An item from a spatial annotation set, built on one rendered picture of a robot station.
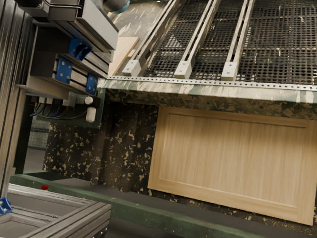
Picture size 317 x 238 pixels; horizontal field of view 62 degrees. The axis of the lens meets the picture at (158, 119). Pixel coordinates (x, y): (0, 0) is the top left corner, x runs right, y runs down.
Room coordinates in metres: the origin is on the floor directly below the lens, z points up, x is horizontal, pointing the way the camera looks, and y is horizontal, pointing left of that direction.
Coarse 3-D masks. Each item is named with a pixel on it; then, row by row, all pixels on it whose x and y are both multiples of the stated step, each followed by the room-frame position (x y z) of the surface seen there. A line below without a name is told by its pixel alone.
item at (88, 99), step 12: (36, 96) 1.59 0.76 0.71; (72, 96) 1.51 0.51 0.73; (84, 96) 1.58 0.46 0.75; (96, 96) 1.50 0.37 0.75; (48, 108) 1.68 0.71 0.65; (60, 108) 1.55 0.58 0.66; (72, 108) 1.61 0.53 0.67; (84, 108) 1.57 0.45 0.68; (96, 108) 1.54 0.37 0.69; (48, 120) 1.68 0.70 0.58; (60, 120) 1.64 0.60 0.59; (72, 120) 1.60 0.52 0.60; (84, 120) 1.57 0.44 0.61; (96, 120) 1.54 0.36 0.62
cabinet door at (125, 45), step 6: (120, 42) 1.90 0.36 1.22; (126, 42) 1.88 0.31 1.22; (132, 42) 1.86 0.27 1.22; (120, 48) 1.85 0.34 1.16; (126, 48) 1.82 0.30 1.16; (132, 48) 1.83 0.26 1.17; (114, 54) 1.81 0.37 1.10; (120, 54) 1.79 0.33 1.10; (126, 54) 1.77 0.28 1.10; (114, 60) 1.76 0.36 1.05; (120, 60) 1.74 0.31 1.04; (114, 66) 1.71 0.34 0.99; (120, 66) 1.72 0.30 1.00; (108, 72) 1.68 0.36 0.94; (114, 72) 1.67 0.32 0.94
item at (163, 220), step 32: (64, 128) 1.96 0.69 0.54; (96, 128) 1.85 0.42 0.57; (128, 128) 1.69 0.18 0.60; (64, 160) 1.94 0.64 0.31; (96, 160) 1.77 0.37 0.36; (128, 160) 1.67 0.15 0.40; (64, 192) 1.63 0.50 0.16; (160, 192) 1.64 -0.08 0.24; (160, 224) 1.38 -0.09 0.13; (192, 224) 1.32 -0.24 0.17; (288, 224) 1.37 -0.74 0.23
